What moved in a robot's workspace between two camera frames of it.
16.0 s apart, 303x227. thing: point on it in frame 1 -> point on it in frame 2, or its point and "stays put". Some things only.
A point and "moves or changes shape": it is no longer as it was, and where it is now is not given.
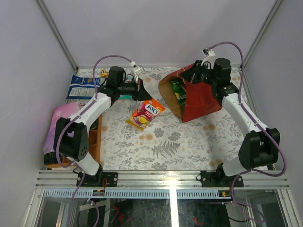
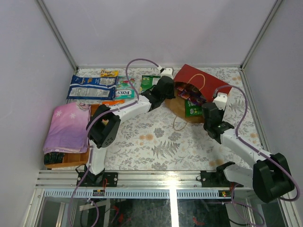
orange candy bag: x=144 y=113 -> x=113 y=102
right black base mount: x=219 y=179 stays put
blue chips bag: x=83 y=87 stays put
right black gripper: x=191 y=75 -> x=221 y=112
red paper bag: x=200 y=98 moves or changes shape
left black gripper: x=138 y=89 -> x=170 y=85
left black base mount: x=97 y=179 stays put
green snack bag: x=179 y=88 -> x=147 y=82
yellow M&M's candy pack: x=104 y=73 stays put
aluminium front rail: x=67 y=179 stays put
